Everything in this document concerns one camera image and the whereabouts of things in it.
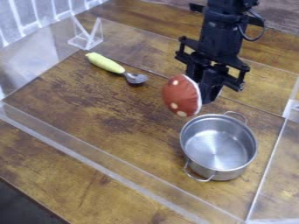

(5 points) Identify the black strip on table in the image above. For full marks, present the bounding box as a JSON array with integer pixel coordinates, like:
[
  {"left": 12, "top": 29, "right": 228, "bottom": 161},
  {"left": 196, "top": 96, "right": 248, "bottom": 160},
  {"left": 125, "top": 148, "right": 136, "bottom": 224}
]
[{"left": 188, "top": 3, "right": 267, "bottom": 28}]

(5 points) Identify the clear acrylic triangular bracket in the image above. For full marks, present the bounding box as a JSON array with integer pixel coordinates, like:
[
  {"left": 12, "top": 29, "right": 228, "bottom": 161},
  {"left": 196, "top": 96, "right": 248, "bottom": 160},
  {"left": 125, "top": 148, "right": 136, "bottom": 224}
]
[{"left": 68, "top": 17, "right": 104, "bottom": 51}]

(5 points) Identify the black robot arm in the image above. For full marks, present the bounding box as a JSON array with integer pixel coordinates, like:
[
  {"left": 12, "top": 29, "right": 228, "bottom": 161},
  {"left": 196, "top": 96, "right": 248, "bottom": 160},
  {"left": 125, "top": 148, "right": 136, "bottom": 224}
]
[{"left": 174, "top": 0, "right": 264, "bottom": 104}]

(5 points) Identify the silver metal pot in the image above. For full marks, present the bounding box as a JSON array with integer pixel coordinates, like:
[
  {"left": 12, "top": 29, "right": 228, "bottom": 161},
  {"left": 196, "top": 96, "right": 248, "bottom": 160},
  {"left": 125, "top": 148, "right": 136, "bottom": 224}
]
[{"left": 180, "top": 111, "right": 257, "bottom": 182}]

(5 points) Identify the clear acrylic enclosure wall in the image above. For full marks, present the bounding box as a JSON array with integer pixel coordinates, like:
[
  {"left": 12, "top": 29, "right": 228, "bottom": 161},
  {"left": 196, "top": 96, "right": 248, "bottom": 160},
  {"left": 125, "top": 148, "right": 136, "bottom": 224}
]
[{"left": 0, "top": 0, "right": 299, "bottom": 224}]

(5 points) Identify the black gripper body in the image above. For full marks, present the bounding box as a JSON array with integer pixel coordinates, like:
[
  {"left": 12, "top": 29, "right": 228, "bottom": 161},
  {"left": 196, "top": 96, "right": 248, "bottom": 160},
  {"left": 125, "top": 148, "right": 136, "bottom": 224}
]
[{"left": 174, "top": 8, "right": 249, "bottom": 91}]

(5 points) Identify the red white plush mushroom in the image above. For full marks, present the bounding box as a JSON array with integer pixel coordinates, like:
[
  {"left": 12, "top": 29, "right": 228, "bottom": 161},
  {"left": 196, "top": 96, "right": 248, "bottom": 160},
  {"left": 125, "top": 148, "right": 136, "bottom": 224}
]
[{"left": 162, "top": 74, "right": 202, "bottom": 117}]

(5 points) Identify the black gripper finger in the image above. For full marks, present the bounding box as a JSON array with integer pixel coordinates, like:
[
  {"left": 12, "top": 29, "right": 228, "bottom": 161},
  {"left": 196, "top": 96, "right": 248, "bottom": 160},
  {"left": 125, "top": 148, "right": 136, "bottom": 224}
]
[
  {"left": 185, "top": 60, "right": 202, "bottom": 83},
  {"left": 198, "top": 66, "right": 227, "bottom": 104}
]

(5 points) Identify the yellow handled spoon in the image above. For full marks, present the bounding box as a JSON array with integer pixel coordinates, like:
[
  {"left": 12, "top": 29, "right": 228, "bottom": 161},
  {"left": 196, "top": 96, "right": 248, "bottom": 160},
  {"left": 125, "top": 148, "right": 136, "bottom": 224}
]
[{"left": 85, "top": 52, "right": 148, "bottom": 84}]

